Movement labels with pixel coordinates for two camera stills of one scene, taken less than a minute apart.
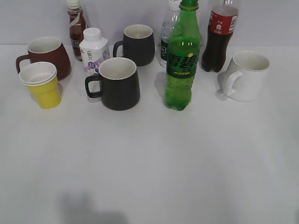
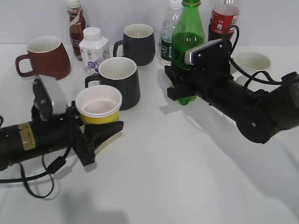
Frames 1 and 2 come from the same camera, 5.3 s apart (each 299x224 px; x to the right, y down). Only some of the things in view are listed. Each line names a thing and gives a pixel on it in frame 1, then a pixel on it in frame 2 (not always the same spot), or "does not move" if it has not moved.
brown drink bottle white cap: x=77 y=25 does not move
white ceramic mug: x=247 y=77 does not move
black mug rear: x=138 y=45 does not move
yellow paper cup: x=41 y=78 -> x=98 y=104
